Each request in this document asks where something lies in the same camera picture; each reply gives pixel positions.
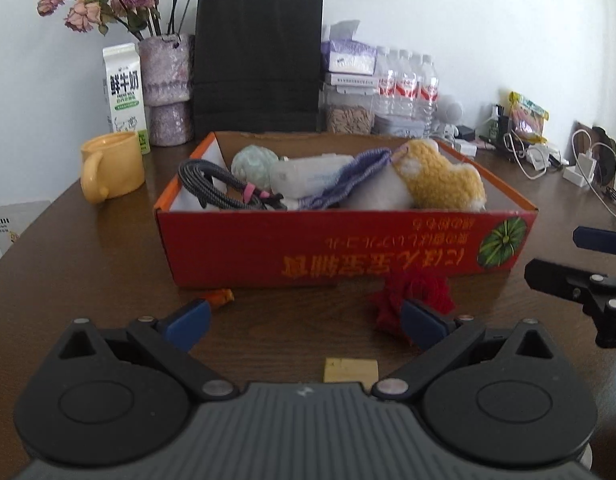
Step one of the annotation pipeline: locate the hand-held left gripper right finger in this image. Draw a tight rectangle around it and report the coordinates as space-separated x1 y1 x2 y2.
370 298 561 403

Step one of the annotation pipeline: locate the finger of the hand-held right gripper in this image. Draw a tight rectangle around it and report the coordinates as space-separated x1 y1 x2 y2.
573 226 616 253
524 258 616 348

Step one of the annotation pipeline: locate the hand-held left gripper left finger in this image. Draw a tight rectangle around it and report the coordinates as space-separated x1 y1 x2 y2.
52 298 239 403

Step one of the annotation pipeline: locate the red artificial rose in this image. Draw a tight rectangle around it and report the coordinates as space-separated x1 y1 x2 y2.
370 270 456 346

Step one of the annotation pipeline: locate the red cardboard box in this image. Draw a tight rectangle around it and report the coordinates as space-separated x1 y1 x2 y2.
154 131 539 289

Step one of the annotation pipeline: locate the black cable bundle pink tie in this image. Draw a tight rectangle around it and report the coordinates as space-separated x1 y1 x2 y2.
178 158 289 212

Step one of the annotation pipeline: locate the yellow white plush toy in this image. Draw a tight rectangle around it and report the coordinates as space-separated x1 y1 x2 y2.
340 139 487 211

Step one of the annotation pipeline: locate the purple cloth pouch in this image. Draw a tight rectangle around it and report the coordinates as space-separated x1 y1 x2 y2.
288 147 395 211

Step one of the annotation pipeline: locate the iridescent plastic bag ball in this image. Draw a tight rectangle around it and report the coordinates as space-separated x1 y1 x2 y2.
231 145 280 191

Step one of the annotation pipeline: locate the small orange scrap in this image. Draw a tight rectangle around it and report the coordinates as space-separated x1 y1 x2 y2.
203 288 235 311

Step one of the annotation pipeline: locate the brown round board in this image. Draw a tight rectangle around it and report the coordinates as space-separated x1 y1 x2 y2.
575 121 616 187

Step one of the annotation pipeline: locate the yellow pink snack packet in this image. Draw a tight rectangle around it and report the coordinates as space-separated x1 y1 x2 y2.
508 91 550 144

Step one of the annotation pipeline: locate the black charging device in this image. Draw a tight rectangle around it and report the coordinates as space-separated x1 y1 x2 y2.
492 104 514 151

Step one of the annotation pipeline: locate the yellow mug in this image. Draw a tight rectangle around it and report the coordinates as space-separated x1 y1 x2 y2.
80 131 146 204

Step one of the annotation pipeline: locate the printed tin box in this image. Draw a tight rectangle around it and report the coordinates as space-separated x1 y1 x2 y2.
375 115 430 138

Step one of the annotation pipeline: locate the white robot speaker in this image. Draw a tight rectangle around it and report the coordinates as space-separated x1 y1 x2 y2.
430 95 464 138

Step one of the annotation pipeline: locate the white booklet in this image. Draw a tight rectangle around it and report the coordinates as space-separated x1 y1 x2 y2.
0 200 51 272

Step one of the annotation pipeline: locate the clear seed container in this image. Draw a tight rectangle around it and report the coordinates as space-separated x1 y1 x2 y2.
320 72 376 135

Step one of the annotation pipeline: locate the clear water bottle red label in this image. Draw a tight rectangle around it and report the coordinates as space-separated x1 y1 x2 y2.
375 47 400 118
418 54 440 123
397 50 420 118

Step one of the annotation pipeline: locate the purple mottled vase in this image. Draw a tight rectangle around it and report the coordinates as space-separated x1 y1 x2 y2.
138 34 195 147

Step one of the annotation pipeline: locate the white green milk carton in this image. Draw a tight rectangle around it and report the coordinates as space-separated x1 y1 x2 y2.
103 43 151 155

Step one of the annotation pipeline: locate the black paper bag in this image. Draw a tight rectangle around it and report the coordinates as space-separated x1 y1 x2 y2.
192 0 324 136

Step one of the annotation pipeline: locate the purple tissue pack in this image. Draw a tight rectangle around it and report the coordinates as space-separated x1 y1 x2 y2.
320 20 378 76

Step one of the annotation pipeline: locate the white wall plug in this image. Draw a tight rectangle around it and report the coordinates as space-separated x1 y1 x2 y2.
562 152 601 188

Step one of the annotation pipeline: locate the white cable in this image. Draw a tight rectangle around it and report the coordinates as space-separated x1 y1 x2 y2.
505 132 564 181

